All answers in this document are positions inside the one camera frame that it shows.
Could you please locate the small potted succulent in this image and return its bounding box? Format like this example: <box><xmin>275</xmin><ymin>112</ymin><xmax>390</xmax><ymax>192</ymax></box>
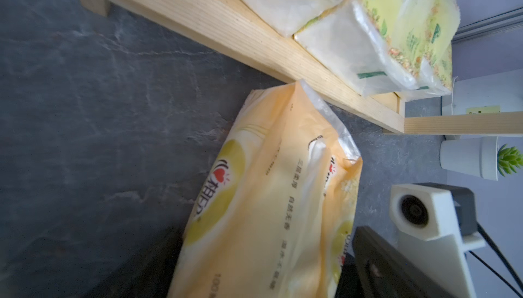
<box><xmin>440</xmin><ymin>136</ymin><xmax>522</xmax><ymax>181</ymax></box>

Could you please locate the large potted green plant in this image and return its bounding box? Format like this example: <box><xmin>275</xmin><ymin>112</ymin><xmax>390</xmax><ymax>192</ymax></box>
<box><xmin>441</xmin><ymin>69</ymin><xmax>522</xmax><ymax>116</ymax></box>

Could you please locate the wooden two-tier shelf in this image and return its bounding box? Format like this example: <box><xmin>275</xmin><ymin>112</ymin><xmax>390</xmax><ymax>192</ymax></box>
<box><xmin>80</xmin><ymin>0</ymin><xmax>522</xmax><ymax>136</ymax></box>

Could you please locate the orange tissue pack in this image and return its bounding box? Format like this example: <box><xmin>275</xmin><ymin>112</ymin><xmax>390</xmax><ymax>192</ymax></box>
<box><xmin>168</xmin><ymin>81</ymin><xmax>363</xmax><ymax>297</ymax></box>

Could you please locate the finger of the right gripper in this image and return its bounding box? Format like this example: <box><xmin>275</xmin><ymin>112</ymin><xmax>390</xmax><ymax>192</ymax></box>
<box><xmin>335</xmin><ymin>254</ymin><xmax>364</xmax><ymax>298</ymax></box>

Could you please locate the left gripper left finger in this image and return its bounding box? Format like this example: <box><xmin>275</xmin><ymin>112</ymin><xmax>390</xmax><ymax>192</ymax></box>
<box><xmin>87</xmin><ymin>228</ymin><xmax>183</xmax><ymax>297</ymax></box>

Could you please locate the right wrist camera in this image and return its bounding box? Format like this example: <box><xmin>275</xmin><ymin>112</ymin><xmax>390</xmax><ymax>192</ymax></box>
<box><xmin>390</xmin><ymin>182</ymin><xmax>486</xmax><ymax>297</ymax></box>

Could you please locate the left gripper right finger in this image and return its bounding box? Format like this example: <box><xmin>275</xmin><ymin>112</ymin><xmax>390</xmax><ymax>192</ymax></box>
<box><xmin>353</xmin><ymin>226</ymin><xmax>452</xmax><ymax>297</ymax></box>

